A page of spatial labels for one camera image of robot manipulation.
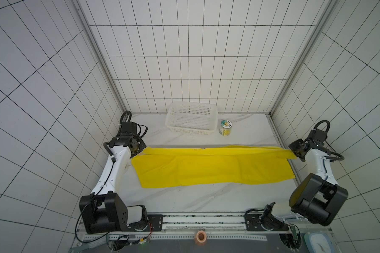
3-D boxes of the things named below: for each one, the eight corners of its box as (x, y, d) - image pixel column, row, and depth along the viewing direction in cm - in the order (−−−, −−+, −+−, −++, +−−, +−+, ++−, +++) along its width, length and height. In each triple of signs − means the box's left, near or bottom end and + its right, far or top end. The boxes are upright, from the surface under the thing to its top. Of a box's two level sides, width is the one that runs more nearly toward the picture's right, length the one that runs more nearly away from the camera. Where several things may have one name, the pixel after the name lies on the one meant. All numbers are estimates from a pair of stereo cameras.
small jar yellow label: (219, 136, 108) (221, 128, 102) (218, 127, 114) (219, 119, 107) (230, 136, 108) (232, 128, 102) (228, 127, 114) (230, 119, 107)
